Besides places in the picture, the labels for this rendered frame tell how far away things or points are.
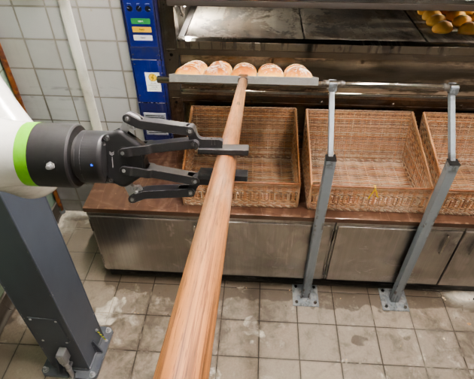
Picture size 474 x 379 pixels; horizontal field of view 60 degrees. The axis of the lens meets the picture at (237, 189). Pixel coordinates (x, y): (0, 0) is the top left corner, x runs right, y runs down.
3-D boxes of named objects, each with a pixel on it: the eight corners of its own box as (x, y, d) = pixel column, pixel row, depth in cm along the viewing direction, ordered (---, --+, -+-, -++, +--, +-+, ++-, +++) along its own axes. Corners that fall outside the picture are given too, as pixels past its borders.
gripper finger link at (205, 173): (197, 174, 58) (197, 179, 58) (247, 177, 58) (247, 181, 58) (200, 167, 61) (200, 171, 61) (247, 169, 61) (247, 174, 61)
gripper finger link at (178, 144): (127, 151, 61) (125, 142, 60) (202, 141, 60) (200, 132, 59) (119, 159, 57) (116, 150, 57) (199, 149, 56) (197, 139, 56)
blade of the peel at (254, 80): (317, 85, 151) (318, 77, 150) (168, 81, 153) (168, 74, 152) (306, 74, 185) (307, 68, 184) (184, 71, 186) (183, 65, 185)
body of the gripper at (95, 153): (89, 121, 61) (151, 123, 61) (95, 175, 64) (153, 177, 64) (68, 133, 54) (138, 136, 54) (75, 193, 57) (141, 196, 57)
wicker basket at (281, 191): (193, 147, 234) (189, 104, 216) (293, 149, 233) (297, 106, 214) (181, 206, 198) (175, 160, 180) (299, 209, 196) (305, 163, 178)
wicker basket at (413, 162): (299, 150, 232) (304, 107, 214) (400, 153, 230) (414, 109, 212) (305, 210, 195) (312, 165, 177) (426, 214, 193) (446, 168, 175)
